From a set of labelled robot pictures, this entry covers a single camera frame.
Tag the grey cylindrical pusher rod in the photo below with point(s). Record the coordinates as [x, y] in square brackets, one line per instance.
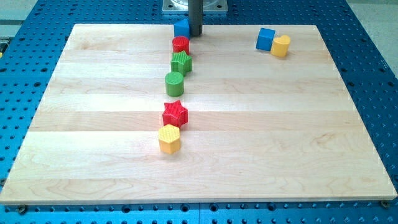
[195, 16]

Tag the red cylinder block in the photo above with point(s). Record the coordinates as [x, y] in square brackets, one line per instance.
[181, 43]

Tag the light wooden board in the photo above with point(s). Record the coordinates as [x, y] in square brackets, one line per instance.
[260, 128]

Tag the blue triangular block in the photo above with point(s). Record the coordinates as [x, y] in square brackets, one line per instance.
[182, 28]

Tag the yellow heart block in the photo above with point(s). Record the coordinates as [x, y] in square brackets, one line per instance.
[280, 46]

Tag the red star block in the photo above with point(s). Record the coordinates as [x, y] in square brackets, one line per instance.
[175, 114]

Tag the yellow hexagon block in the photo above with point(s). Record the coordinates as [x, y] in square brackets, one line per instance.
[169, 139]

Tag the green cylinder block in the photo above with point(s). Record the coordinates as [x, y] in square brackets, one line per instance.
[174, 84]

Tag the blue cube block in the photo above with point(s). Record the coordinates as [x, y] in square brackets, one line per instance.
[265, 39]

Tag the green star block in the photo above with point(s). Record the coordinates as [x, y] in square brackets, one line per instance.
[181, 62]

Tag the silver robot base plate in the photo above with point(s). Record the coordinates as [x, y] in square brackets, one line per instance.
[178, 7]

